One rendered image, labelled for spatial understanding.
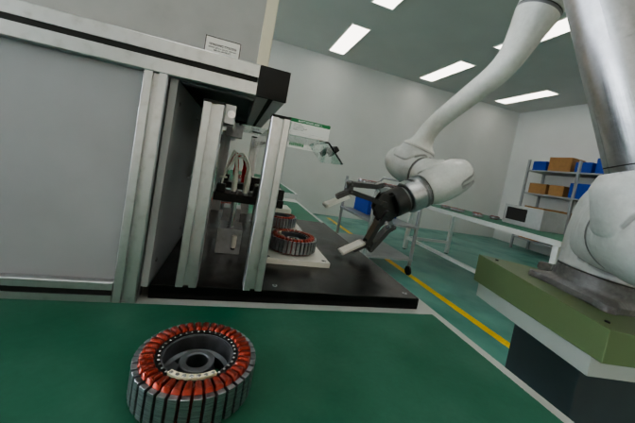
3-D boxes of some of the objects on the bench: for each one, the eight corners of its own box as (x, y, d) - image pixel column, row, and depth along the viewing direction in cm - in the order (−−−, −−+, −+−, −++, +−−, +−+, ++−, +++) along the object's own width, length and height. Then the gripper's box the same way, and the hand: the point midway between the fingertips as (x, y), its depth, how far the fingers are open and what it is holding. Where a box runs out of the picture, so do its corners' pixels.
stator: (307, 244, 76) (309, 229, 76) (320, 259, 65) (323, 243, 65) (265, 240, 73) (266, 225, 72) (271, 255, 62) (274, 238, 62)
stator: (291, 223, 99) (293, 211, 99) (298, 231, 88) (300, 219, 88) (258, 218, 96) (260, 208, 96) (261, 227, 85) (263, 214, 85)
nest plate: (312, 247, 78) (313, 243, 78) (329, 268, 64) (330, 262, 64) (256, 242, 74) (257, 237, 74) (261, 262, 60) (262, 257, 60)
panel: (201, 206, 105) (214, 124, 104) (148, 286, 42) (180, 79, 40) (197, 206, 105) (211, 123, 103) (139, 286, 42) (170, 76, 40)
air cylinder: (238, 244, 69) (242, 222, 69) (238, 255, 62) (243, 229, 62) (216, 242, 68) (220, 219, 68) (214, 252, 61) (218, 227, 60)
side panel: (141, 295, 44) (173, 80, 42) (134, 304, 41) (168, 75, 39) (-112, 283, 36) (-86, 19, 34) (-142, 295, 33) (-115, 7, 31)
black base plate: (322, 228, 118) (323, 222, 118) (417, 309, 56) (419, 297, 56) (199, 212, 104) (200, 207, 104) (146, 297, 43) (149, 283, 43)
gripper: (405, 233, 85) (340, 263, 81) (386, 153, 78) (313, 181, 74) (421, 243, 78) (351, 277, 74) (402, 156, 71) (321, 187, 67)
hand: (335, 228), depth 74 cm, fingers open, 13 cm apart
